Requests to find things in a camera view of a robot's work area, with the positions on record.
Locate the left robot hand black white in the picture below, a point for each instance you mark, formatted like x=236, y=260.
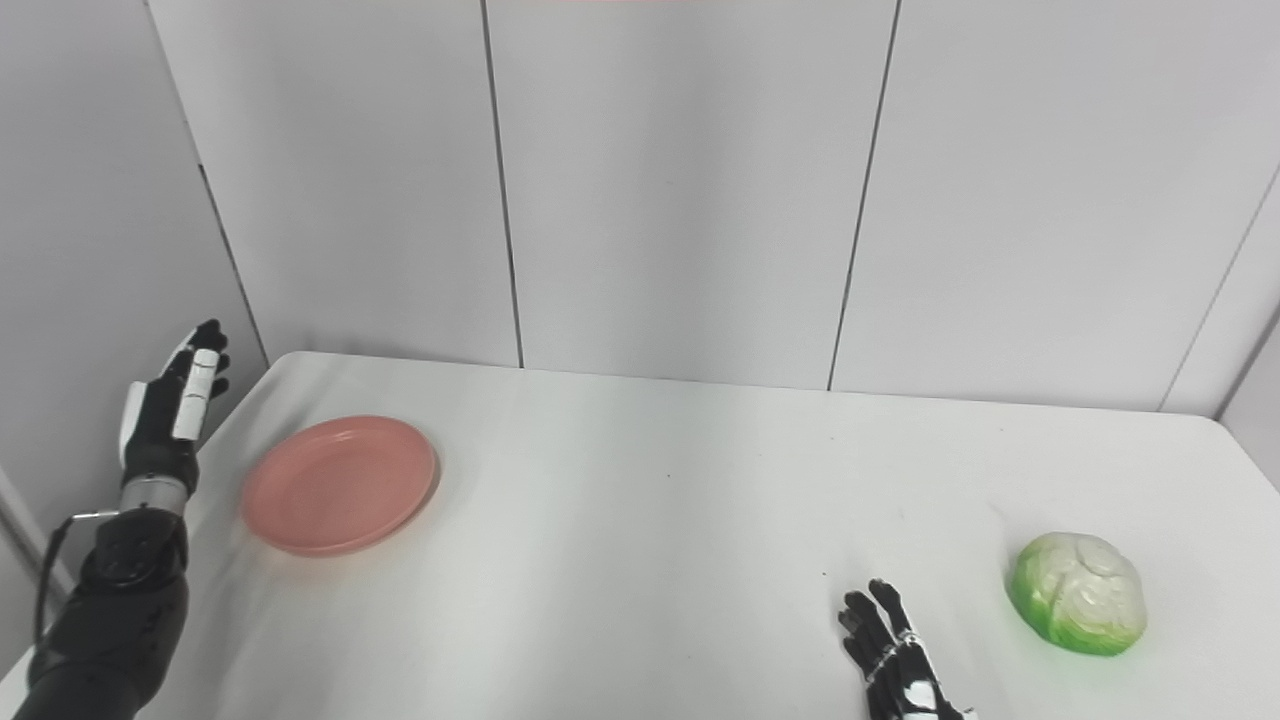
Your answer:
x=170, y=420

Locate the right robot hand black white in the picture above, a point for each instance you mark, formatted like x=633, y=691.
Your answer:
x=895, y=665

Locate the pink round plate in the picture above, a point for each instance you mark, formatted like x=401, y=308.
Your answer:
x=340, y=485

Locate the green white toy cabbage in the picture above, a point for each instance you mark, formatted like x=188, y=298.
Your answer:
x=1078, y=592

